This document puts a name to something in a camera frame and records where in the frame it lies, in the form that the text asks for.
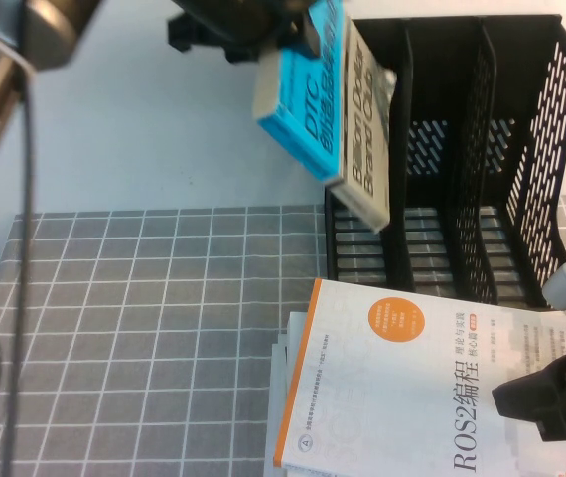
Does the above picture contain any thin grey cable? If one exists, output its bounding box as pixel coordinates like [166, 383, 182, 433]
[0, 74, 36, 477]

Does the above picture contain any black perforated book stand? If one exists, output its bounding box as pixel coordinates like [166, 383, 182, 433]
[323, 14, 566, 317]

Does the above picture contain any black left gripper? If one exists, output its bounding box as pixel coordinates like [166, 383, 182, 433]
[166, 0, 326, 65]

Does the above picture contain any white orange ROS2 book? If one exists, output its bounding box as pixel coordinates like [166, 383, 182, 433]
[272, 277, 566, 477]

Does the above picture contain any blue grey paperback book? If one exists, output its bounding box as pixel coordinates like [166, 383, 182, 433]
[252, 0, 398, 234]

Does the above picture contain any grey white book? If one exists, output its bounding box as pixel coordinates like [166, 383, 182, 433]
[276, 310, 310, 360]
[264, 341, 314, 477]

